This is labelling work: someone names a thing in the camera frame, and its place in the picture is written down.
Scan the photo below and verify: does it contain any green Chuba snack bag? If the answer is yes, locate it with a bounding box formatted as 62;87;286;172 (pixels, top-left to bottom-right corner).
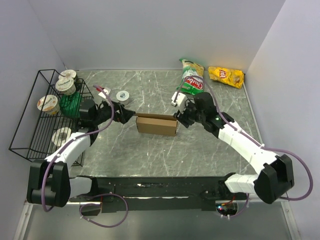
176;58;205;96

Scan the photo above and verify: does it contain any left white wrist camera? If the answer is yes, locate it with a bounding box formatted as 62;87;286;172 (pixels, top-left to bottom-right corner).
96;87;111;100

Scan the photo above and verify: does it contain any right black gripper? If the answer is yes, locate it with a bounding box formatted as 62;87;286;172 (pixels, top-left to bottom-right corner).
173;98;206;129

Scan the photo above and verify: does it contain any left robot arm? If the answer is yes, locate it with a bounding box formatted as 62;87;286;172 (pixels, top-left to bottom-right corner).
26;99;136;212

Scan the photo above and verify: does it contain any green bottle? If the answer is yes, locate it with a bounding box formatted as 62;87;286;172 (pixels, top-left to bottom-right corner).
59;92;82;119

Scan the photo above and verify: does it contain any chobani yogurt cup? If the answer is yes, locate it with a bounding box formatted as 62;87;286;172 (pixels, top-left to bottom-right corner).
55;77;76;96
37;94;60;115

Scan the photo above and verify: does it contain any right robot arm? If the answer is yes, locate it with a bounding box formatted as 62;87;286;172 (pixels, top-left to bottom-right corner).
171;92;295;204

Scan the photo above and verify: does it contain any small white yogurt cup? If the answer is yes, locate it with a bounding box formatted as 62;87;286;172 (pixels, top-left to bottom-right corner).
116;90;130;105

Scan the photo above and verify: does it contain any Chobani yogurt cup middle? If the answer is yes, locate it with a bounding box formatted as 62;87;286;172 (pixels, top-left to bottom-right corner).
55;77;76;96

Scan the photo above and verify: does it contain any Chobani yogurt cup front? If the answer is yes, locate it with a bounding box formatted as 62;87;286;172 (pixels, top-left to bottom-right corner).
37;94;60;115

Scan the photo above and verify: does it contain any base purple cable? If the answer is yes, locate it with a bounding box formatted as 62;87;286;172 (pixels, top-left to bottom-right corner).
79;193;129;228

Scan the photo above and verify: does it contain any brown cardboard box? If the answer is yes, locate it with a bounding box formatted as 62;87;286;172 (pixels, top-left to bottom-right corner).
135;113;178;137

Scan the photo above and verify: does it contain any yellow Lays chips bag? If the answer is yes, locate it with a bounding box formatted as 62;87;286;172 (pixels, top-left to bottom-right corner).
208;66;245;89

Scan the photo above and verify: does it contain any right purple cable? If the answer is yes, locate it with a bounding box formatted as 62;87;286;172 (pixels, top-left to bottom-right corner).
174;76;314;202

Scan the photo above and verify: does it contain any white tape roll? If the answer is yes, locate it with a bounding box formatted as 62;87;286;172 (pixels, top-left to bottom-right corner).
51;127;72;148

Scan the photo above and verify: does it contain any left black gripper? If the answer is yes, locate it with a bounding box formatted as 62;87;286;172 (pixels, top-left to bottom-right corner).
92;98;135;126

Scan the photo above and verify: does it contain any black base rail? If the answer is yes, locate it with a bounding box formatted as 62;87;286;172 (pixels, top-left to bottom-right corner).
71;175;261;213

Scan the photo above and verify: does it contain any yogurt cup rear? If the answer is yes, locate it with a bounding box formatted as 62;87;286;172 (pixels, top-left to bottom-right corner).
58;69;77;79

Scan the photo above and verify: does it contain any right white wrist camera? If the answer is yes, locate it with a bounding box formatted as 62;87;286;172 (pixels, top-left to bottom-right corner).
171;91;188;113

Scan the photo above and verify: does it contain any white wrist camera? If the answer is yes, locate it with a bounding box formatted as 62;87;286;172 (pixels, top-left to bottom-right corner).
96;87;111;100
171;91;188;113

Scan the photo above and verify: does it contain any black wire rack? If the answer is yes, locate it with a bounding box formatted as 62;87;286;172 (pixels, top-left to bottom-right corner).
8;69;93;162

